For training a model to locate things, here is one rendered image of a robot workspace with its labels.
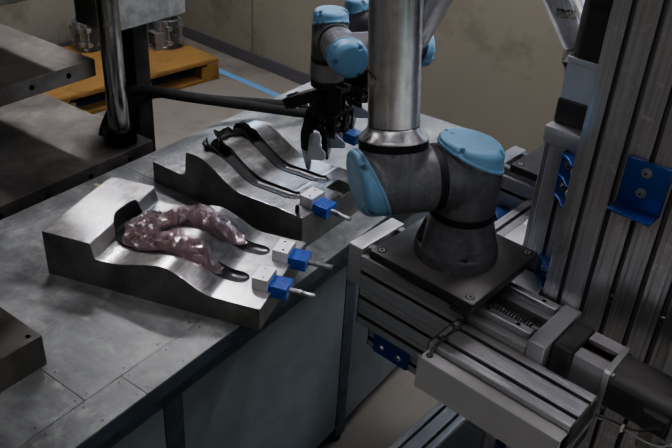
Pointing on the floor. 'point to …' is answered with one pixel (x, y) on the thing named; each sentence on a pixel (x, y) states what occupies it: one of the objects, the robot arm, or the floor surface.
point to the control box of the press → (136, 6)
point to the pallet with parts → (161, 51)
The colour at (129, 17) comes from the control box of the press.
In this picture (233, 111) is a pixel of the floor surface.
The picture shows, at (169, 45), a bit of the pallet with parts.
